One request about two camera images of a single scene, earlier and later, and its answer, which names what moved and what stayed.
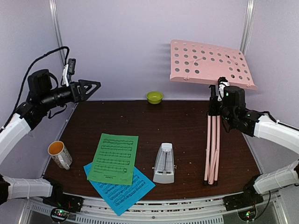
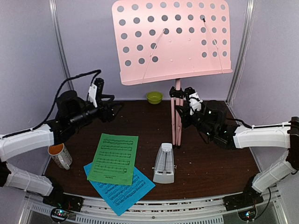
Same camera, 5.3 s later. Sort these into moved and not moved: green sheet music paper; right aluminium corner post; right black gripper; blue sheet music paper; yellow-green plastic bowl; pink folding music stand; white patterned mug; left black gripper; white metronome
Moved: left black gripper; pink folding music stand; right black gripper
Not moved: yellow-green plastic bowl; white patterned mug; blue sheet music paper; right aluminium corner post; green sheet music paper; white metronome
